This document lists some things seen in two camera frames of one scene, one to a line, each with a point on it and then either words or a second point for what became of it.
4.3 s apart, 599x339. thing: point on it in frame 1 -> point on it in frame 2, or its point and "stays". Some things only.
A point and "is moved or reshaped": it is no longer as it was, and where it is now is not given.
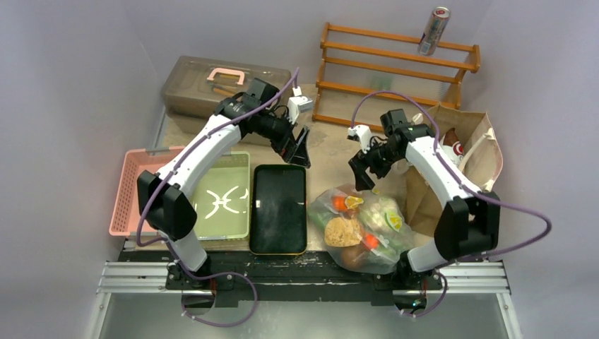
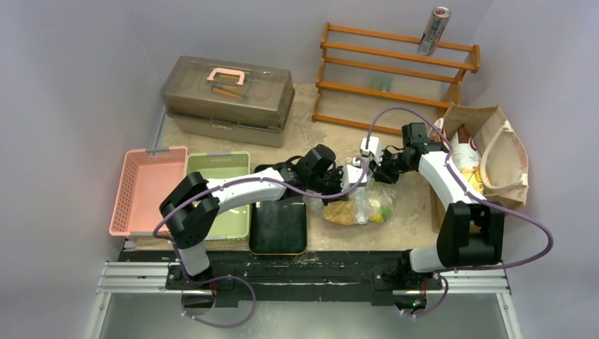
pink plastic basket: (127, 203) stays
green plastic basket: (222, 202) stays
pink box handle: (227, 71) stays
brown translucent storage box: (194, 87) stays
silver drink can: (435, 26) stays
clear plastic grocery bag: (364, 228) is moved or reshaped
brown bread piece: (340, 232) -> (341, 213)
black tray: (277, 212) stays
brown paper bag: (482, 165) -> (503, 158)
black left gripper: (289, 148) -> (337, 173)
